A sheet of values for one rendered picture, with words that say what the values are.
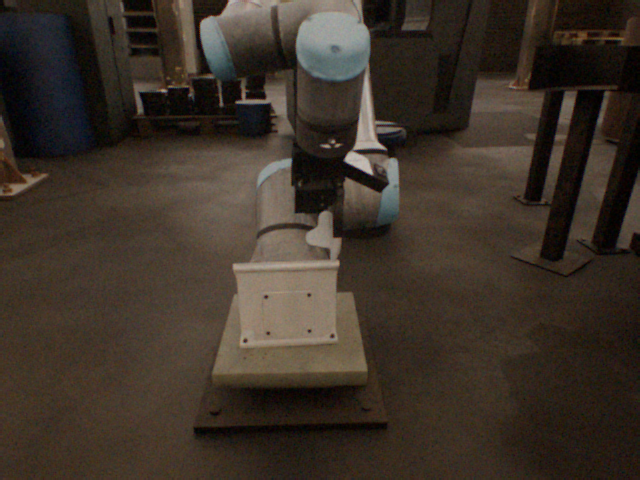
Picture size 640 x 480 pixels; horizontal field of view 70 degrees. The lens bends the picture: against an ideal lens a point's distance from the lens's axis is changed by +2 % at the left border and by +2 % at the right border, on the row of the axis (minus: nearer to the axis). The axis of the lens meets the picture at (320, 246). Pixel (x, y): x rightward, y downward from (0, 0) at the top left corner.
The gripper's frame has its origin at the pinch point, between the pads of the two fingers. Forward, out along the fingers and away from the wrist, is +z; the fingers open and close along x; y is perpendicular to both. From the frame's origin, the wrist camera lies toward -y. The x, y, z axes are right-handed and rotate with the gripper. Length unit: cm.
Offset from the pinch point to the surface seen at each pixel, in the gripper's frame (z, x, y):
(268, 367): 26.8, 13.1, 13.2
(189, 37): 370, -874, 133
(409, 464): 30.6, 33.8, -12.5
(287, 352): 28.7, 9.2, 8.9
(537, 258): 64, -37, -87
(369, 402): 34.5, 19.8, -8.0
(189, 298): 59, -28, 37
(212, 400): 37.0, 14.6, 25.8
